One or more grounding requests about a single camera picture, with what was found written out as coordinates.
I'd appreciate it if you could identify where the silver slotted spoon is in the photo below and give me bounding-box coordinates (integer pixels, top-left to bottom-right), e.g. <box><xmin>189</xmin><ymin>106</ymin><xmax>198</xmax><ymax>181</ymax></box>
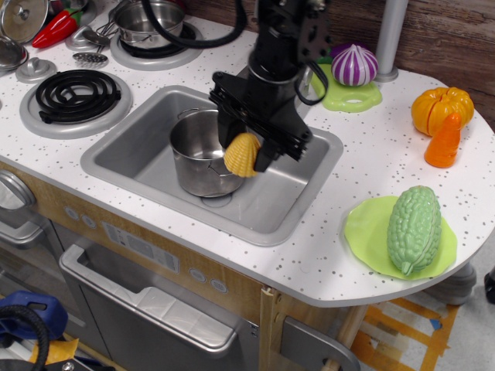
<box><xmin>73</xmin><ymin>52</ymin><xmax>108</xmax><ymax>64</ymax></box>

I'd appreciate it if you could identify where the orange toy carrot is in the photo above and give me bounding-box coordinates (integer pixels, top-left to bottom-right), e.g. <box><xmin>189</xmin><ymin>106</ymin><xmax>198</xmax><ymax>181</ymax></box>
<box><xmin>424</xmin><ymin>112</ymin><xmax>462</xmax><ymax>168</ymax></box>

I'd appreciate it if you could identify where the grey rear burner ring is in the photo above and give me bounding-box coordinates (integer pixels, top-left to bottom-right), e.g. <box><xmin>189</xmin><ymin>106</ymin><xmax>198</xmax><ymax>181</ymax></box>
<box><xmin>109</xmin><ymin>19</ymin><xmax>206</xmax><ymax>72</ymax></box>

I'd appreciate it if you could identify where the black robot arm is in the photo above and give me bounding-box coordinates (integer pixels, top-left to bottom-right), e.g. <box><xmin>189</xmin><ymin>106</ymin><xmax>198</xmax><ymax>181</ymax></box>
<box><xmin>210</xmin><ymin>1</ymin><xmax>329</xmax><ymax>172</ymax></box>

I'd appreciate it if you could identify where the black cable hose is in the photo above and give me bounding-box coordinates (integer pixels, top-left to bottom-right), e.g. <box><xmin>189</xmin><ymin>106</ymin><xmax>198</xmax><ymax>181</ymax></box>
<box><xmin>0</xmin><ymin>305</ymin><xmax>51</xmax><ymax>371</ymax></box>

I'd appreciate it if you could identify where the yellow toy corn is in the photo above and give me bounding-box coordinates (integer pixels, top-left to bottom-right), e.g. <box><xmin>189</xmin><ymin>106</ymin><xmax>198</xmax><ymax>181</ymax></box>
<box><xmin>224</xmin><ymin>132</ymin><xmax>261</xmax><ymax>178</ymax></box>

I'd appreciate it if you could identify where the green bitter gourd toy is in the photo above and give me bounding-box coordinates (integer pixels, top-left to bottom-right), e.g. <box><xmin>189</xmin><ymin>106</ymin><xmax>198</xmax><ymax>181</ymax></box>
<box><xmin>387</xmin><ymin>185</ymin><xmax>442</xmax><ymax>276</ymax></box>

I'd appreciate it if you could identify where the steel pot lid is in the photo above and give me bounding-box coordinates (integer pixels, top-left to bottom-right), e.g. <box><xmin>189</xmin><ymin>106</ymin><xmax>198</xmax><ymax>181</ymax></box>
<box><xmin>1</xmin><ymin>0</ymin><xmax>49</xmax><ymax>43</ymax></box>

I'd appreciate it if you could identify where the grey toy sink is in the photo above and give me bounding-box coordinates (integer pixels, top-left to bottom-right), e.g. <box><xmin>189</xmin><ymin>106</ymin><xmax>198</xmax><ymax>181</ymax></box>
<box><xmin>81</xmin><ymin>86</ymin><xmax>343</xmax><ymax>246</ymax></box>

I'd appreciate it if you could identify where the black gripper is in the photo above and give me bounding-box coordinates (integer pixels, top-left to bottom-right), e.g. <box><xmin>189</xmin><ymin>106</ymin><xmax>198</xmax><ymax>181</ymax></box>
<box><xmin>210</xmin><ymin>63</ymin><xmax>312</xmax><ymax>172</ymax></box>

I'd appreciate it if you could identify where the steel pot in sink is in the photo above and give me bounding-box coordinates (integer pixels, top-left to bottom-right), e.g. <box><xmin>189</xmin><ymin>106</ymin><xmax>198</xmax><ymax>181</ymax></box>
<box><xmin>169</xmin><ymin>108</ymin><xmax>244</xmax><ymax>198</ymax></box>

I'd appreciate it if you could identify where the steel pot on stove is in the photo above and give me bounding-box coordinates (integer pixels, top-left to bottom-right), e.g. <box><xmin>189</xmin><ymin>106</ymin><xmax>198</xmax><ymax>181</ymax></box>
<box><xmin>114</xmin><ymin>1</ymin><xmax>186</xmax><ymax>49</ymax></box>

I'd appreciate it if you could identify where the silver oven door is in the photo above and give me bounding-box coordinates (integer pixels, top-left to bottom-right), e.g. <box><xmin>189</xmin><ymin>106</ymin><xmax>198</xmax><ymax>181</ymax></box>
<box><xmin>59</xmin><ymin>244</ymin><xmax>258</xmax><ymax>370</ymax></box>

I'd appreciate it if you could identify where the red toy pepper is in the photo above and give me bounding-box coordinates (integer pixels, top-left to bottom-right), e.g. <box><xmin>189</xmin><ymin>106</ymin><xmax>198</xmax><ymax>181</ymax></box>
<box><xmin>32</xmin><ymin>9</ymin><xmax>82</xmax><ymax>49</ymax></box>

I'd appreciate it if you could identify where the light green plate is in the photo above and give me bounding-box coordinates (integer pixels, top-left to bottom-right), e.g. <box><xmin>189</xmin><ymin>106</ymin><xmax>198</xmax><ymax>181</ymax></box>
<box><xmin>343</xmin><ymin>196</ymin><xmax>457</xmax><ymax>281</ymax></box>

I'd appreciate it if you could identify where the purple toy onion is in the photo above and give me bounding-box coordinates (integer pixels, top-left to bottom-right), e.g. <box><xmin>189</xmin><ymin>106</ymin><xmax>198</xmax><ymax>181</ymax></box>
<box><xmin>332</xmin><ymin>44</ymin><xmax>378</xmax><ymax>87</ymax></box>

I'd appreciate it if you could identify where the blue tool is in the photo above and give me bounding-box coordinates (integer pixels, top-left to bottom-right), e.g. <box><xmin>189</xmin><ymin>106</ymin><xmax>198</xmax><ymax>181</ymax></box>
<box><xmin>1</xmin><ymin>291</ymin><xmax>68</xmax><ymax>340</ymax></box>

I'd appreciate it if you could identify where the black coil burner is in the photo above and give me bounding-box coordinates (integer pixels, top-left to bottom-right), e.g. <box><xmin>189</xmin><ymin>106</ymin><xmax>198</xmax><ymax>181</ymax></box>
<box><xmin>35</xmin><ymin>70</ymin><xmax>121</xmax><ymax>124</ymax></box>

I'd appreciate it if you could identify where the steel strainer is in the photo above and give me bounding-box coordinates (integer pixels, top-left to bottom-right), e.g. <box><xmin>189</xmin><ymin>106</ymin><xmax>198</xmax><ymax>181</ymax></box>
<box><xmin>0</xmin><ymin>36</ymin><xmax>29</xmax><ymax>71</ymax></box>

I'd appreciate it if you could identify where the grey support pole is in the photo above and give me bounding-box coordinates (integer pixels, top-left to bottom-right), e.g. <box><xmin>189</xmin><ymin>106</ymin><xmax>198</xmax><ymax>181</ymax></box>
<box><xmin>375</xmin><ymin>0</ymin><xmax>409</xmax><ymax>83</ymax></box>

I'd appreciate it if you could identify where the grey stove knob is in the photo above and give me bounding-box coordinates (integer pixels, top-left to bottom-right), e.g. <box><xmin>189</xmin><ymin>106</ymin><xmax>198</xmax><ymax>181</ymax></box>
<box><xmin>15</xmin><ymin>57</ymin><xmax>57</xmax><ymax>83</ymax></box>

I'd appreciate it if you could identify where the green toy cutting board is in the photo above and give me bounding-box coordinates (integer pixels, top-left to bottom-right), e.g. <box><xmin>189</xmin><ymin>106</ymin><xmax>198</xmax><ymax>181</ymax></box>
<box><xmin>311</xmin><ymin>64</ymin><xmax>382</xmax><ymax>114</ymax></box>

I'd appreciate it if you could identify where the orange toy pumpkin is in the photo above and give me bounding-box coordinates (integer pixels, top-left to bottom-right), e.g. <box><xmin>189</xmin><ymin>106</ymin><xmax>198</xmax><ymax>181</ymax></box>
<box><xmin>411</xmin><ymin>87</ymin><xmax>474</xmax><ymax>137</ymax></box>

